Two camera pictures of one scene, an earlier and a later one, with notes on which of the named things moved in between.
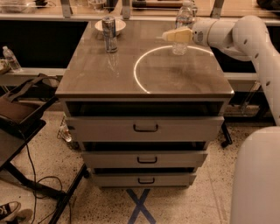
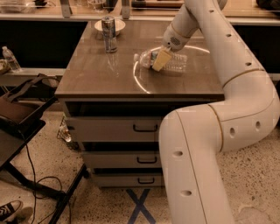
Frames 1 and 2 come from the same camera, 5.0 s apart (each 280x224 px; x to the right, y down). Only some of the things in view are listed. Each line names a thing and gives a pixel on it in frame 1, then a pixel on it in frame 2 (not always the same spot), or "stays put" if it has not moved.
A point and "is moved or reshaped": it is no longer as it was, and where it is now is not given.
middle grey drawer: [143, 158] stays put
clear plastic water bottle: [185, 19] is moved or reshaped
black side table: [14, 136] stays put
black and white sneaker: [8, 210] stays put
